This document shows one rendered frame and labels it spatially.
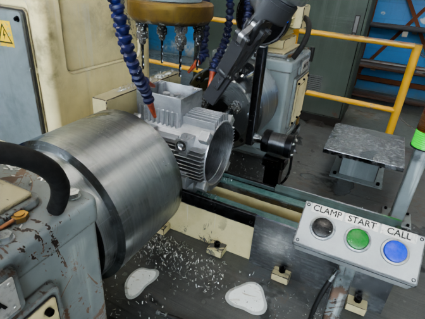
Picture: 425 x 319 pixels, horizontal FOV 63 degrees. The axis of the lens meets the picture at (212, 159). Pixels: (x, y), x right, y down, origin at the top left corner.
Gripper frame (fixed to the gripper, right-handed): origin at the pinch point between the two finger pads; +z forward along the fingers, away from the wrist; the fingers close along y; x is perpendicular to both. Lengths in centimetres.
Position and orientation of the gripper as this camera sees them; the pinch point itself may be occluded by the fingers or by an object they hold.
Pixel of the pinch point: (217, 87)
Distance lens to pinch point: 70.7
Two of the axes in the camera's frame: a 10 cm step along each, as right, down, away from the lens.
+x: 7.4, 6.7, -0.9
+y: -4.6, 3.9, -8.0
